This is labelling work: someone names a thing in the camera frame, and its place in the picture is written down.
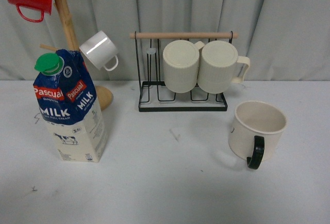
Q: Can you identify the cream mug black handle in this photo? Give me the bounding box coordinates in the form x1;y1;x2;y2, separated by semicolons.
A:
228;101;287;170

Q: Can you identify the blue white milk carton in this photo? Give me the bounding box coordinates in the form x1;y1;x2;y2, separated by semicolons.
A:
33;49;108;163

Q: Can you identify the left cream ribbed cup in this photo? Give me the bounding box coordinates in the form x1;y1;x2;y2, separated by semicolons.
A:
163;40;205;93

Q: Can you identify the cream ribbed cup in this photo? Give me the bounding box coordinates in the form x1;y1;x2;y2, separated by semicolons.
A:
163;40;205;93
197;40;251;94

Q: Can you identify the right cream ribbed cup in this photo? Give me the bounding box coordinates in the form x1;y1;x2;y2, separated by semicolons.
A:
197;40;251;94

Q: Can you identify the white enamel mug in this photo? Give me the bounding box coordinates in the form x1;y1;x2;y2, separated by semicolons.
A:
79;31;119;71

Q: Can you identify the wooden mug tree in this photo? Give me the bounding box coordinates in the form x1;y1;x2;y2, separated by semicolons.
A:
54;0;113;110

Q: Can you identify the black wire cup rack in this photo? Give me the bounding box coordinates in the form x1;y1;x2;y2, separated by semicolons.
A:
129;31;238;112

